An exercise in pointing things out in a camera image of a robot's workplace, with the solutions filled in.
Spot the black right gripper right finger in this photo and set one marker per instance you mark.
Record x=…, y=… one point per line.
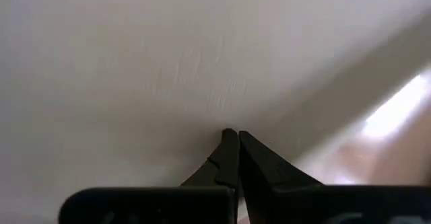
x=266, y=173

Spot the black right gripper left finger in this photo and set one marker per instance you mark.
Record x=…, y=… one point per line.
x=222, y=163

